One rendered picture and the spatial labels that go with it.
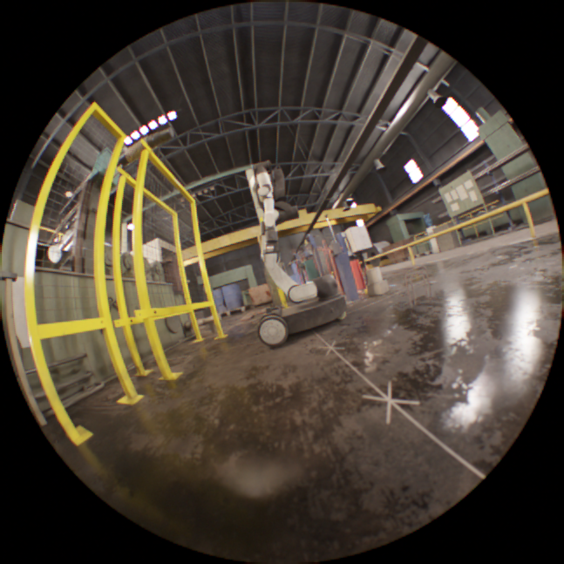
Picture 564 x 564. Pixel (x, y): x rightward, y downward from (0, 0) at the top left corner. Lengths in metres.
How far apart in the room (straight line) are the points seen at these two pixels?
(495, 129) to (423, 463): 8.94
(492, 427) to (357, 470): 0.27
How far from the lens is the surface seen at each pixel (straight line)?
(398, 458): 0.39
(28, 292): 0.90
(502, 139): 8.81
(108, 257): 2.12
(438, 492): 0.37
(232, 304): 6.25
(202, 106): 11.91
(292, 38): 11.47
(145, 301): 1.15
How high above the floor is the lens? 0.34
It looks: 3 degrees up
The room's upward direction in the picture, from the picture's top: 16 degrees counter-clockwise
